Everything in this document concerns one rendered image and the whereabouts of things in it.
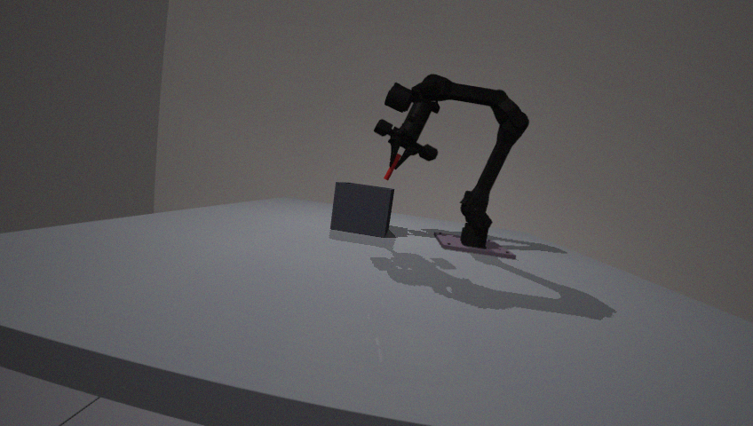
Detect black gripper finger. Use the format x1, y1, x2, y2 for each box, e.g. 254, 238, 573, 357
388, 137, 401, 167
394, 146, 419, 170

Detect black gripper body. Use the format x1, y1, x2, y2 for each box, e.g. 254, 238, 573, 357
374, 114, 438, 161

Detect red peg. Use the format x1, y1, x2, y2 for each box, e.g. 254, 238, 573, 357
384, 153, 401, 180

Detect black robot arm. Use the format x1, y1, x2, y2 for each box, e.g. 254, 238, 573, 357
384, 74, 529, 249

